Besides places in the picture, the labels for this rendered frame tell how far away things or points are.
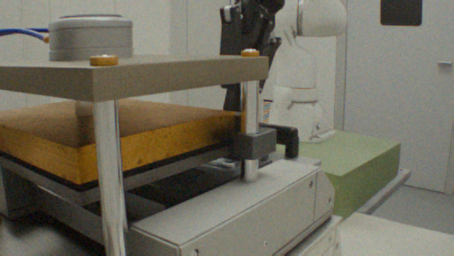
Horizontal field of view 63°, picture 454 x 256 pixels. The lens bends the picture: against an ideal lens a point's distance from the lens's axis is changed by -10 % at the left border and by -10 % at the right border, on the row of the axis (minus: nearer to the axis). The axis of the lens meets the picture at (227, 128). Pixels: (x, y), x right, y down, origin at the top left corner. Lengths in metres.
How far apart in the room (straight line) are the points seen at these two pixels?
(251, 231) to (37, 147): 0.17
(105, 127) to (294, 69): 0.86
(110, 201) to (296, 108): 0.86
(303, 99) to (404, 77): 2.35
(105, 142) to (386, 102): 3.26
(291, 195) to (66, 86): 0.22
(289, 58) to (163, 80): 0.83
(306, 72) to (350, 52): 2.47
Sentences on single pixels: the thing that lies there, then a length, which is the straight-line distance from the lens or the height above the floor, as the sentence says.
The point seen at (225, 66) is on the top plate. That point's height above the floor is 1.10.
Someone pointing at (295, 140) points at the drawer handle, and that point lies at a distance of 0.55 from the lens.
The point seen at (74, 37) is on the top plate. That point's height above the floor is 1.13.
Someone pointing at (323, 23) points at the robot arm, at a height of 1.18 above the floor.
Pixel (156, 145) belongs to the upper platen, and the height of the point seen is 1.05.
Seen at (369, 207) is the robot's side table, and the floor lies 0.75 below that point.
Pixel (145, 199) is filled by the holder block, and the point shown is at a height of 0.99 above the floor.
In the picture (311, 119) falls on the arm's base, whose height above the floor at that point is 0.92.
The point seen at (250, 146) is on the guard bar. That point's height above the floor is 1.04.
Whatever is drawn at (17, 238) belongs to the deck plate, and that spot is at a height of 0.93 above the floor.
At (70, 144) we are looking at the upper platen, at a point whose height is 1.06.
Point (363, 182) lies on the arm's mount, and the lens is 0.97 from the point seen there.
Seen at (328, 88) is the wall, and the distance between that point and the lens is 3.66.
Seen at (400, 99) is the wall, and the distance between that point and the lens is 3.40.
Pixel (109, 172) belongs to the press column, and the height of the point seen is 1.05.
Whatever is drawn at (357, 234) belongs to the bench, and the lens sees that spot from 0.85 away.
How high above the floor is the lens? 1.12
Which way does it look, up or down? 12 degrees down
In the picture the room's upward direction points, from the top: straight up
